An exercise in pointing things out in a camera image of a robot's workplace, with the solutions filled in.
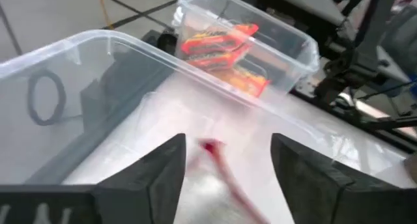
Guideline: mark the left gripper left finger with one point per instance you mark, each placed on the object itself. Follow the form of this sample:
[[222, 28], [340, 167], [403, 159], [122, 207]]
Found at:
[[146, 191]]

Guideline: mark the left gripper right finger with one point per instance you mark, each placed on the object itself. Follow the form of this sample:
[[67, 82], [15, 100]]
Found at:
[[319, 198]]

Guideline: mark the maroon Maruchan noodle pack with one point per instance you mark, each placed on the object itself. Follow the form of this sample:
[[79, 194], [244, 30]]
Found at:
[[208, 198]]

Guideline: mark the clear plastic bin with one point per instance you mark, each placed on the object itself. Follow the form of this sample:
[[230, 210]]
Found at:
[[81, 54], [293, 51]]

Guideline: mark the black table frame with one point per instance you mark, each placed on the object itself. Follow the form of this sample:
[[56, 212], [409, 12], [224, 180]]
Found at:
[[374, 123]]

